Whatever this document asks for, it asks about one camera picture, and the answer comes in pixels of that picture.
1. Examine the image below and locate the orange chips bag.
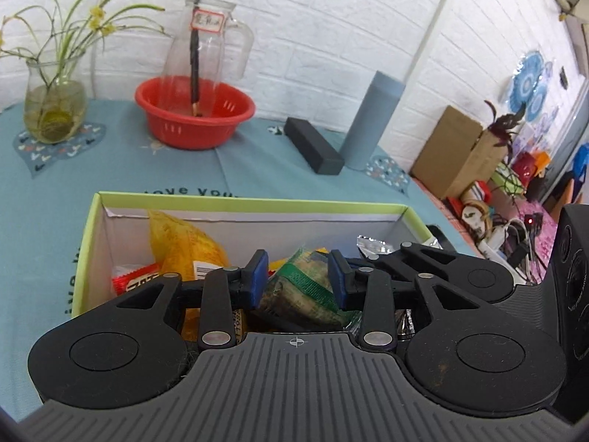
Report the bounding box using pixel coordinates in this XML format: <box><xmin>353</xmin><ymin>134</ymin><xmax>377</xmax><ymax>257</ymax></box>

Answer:
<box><xmin>112</xmin><ymin>262</ymin><xmax>160</xmax><ymax>295</ymax></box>

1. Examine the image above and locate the yellow cake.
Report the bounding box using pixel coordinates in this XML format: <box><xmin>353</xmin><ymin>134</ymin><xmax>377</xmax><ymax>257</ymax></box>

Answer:
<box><xmin>147</xmin><ymin>208</ymin><xmax>232</xmax><ymax>341</ymax></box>

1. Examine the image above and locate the silver snack bag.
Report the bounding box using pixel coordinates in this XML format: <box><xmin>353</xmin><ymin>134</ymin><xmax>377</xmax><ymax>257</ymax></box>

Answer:
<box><xmin>356</xmin><ymin>235</ymin><xmax>415</xmax><ymax>260</ymax></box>

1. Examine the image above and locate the white power strip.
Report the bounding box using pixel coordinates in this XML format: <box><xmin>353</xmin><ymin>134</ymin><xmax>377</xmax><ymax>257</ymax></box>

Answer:
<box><xmin>477</xmin><ymin>218</ymin><xmax>530</xmax><ymax>285</ymax></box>

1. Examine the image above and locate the black speaker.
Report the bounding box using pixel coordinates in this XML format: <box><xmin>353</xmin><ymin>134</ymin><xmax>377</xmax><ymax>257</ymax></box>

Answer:
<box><xmin>544</xmin><ymin>203</ymin><xmax>589</xmax><ymax>369</ymax></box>

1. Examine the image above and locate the pink patterned cloth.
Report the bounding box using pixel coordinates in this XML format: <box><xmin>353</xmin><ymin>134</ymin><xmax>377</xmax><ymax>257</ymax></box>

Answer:
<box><xmin>516</xmin><ymin>200</ymin><xmax>557</xmax><ymax>283</ymax></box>

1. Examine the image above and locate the green cardboard box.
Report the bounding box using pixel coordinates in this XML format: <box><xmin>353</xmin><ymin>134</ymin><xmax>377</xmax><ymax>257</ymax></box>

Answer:
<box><xmin>72</xmin><ymin>192</ymin><xmax>438</xmax><ymax>316</ymax></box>

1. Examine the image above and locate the brown cardboard box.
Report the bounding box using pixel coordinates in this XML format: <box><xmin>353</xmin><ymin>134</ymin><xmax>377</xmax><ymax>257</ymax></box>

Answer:
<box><xmin>410</xmin><ymin>106</ymin><xmax>507</xmax><ymax>200</ymax></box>

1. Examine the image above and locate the dark feather decoration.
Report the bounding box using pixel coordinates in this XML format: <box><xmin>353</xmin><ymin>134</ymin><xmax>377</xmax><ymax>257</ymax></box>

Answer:
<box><xmin>484</xmin><ymin>100</ymin><xmax>527</xmax><ymax>163</ymax></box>

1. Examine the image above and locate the teal patterned tablecloth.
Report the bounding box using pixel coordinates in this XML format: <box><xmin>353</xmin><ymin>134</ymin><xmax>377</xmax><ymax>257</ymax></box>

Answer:
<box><xmin>1</xmin><ymin>101</ymin><xmax>471</xmax><ymax>420</ymax></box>

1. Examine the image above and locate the grey blue tumbler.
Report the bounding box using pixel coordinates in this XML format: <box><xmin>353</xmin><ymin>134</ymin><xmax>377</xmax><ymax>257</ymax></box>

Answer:
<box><xmin>339</xmin><ymin>71</ymin><xmax>405</xmax><ymax>171</ymax></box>

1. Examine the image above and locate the blue paper fan decoration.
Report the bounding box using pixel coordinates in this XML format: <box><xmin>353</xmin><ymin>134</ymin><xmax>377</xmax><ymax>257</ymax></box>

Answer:
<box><xmin>508</xmin><ymin>51</ymin><xmax>545</xmax><ymax>113</ymax></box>

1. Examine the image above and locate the black rectangular case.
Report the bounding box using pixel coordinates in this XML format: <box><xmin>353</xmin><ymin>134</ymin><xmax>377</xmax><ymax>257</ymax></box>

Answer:
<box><xmin>283</xmin><ymin>117</ymin><xmax>345</xmax><ymax>176</ymax></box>

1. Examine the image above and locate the red plastic basin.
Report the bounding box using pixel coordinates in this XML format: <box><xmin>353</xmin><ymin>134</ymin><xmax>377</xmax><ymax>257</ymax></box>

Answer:
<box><xmin>135</xmin><ymin>76</ymin><xmax>255</xmax><ymax>151</ymax></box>

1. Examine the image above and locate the glass vase with plant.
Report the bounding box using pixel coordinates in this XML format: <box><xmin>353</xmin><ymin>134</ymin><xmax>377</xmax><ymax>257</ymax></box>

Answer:
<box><xmin>1</xmin><ymin>0</ymin><xmax>166</xmax><ymax>144</ymax></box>

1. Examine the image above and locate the glass pitcher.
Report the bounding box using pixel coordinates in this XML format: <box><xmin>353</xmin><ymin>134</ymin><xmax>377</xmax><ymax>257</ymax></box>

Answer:
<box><xmin>161</xmin><ymin>0</ymin><xmax>256</xmax><ymax>119</ymax></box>

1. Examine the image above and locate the black stirring stick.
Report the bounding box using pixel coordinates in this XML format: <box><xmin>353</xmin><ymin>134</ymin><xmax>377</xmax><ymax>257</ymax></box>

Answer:
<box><xmin>190</xmin><ymin>0</ymin><xmax>201</xmax><ymax>117</ymax></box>

